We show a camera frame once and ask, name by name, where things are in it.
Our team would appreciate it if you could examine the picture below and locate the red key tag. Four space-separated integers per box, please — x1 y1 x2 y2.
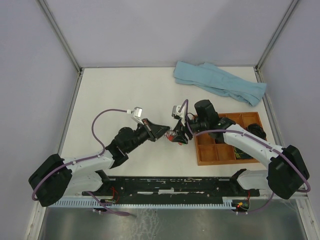
167 135 178 143

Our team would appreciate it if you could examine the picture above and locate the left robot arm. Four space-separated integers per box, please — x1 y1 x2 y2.
28 118 170 207

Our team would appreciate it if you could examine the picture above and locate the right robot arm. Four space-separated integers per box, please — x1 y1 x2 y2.
171 99 311 200

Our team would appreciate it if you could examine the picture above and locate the wooden compartment tray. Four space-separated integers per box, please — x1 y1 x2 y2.
194 112 263 166

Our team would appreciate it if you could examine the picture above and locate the light blue cloth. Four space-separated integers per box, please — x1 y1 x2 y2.
173 61 267 107

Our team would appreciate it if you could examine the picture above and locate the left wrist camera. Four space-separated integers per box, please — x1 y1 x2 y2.
126 106 143 124

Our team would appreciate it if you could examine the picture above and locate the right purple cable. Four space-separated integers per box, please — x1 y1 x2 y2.
180 99 312 215

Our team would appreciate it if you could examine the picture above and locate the purple cable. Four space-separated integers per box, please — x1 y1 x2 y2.
180 99 312 215
31 107 137 217

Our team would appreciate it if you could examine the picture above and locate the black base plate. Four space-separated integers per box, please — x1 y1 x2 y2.
93 176 260 197

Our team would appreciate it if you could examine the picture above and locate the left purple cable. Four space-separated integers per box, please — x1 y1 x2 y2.
31 107 137 217

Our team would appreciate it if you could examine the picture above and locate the white slotted cable duct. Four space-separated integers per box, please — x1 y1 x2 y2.
51 194 236 210

